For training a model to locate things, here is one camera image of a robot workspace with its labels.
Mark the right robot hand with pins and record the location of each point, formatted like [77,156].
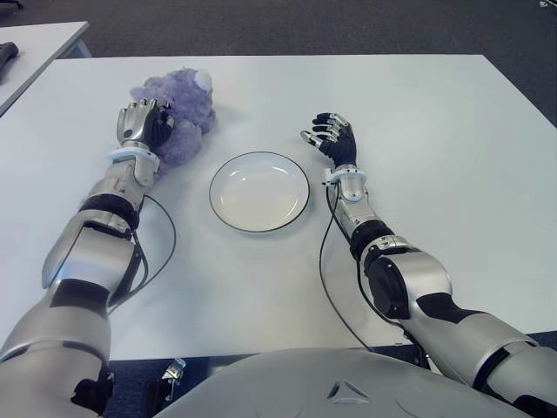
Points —
[341,146]

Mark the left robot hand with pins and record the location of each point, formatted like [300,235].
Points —
[139,124]

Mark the purple plush doll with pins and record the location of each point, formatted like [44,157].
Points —
[187,100]

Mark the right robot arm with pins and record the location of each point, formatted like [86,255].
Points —
[422,278]

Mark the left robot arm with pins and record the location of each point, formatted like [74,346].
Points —
[82,270]

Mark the white plate with black rim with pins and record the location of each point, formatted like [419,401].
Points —
[259,193]

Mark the white side table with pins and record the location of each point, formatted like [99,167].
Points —
[39,52]

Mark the grey robot torso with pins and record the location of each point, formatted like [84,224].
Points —
[304,383]

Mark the small white object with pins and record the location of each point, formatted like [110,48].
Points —
[546,3]

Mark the small right wrist camera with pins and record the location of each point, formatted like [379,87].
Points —
[327,177]

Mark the metal clamp bracket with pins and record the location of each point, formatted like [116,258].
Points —
[174,372]

